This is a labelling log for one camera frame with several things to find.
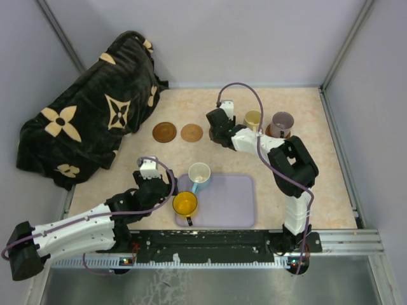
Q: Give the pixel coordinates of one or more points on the purple glass mug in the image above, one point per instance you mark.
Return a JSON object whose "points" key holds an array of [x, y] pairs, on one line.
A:
{"points": [[281, 125]]}

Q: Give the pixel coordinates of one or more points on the cream ceramic mug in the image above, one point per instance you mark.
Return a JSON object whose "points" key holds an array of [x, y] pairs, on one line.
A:
{"points": [[253, 120]]}

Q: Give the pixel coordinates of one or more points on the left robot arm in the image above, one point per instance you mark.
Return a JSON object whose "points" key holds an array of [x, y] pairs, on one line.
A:
{"points": [[103, 229]]}

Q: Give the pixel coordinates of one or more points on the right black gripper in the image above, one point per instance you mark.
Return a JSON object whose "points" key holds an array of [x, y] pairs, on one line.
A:
{"points": [[232, 121]]}

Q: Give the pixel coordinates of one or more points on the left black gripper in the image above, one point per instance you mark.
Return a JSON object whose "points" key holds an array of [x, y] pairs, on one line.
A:
{"points": [[170, 184]]}

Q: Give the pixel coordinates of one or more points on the dark wooden coaster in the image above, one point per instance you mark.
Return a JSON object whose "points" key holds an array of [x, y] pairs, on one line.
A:
{"points": [[213, 135]]}

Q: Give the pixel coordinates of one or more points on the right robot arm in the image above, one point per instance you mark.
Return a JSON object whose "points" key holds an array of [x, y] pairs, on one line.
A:
{"points": [[293, 168]]}

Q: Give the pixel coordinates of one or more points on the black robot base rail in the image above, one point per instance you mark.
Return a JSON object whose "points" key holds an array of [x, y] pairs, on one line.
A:
{"points": [[201, 246]]}

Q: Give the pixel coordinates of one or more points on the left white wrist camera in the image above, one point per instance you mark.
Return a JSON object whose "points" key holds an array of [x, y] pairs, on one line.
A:
{"points": [[148, 167]]}

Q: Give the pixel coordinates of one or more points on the white blue mug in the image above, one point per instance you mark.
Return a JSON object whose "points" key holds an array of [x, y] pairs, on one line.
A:
{"points": [[200, 175]]}

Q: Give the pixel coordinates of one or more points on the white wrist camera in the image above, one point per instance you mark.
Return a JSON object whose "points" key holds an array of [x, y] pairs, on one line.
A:
{"points": [[228, 107], [148, 167]]}

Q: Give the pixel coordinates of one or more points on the yellow glass mug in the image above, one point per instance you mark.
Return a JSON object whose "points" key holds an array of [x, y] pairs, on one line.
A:
{"points": [[185, 205]]}

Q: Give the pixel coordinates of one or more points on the woven rattan coaster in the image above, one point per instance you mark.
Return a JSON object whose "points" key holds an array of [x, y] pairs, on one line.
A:
{"points": [[191, 133]]}

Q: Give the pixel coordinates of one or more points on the brown wooden coaster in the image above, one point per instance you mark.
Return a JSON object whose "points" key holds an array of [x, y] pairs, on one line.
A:
{"points": [[164, 132], [268, 132]]}

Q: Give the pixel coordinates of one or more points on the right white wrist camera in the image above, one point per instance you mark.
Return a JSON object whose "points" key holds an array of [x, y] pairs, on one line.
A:
{"points": [[228, 107]]}

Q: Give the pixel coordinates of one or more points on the lavender plastic tray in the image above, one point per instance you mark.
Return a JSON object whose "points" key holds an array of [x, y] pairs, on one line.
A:
{"points": [[226, 201]]}

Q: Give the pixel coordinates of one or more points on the black floral blanket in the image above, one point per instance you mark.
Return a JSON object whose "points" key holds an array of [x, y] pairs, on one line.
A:
{"points": [[81, 131]]}

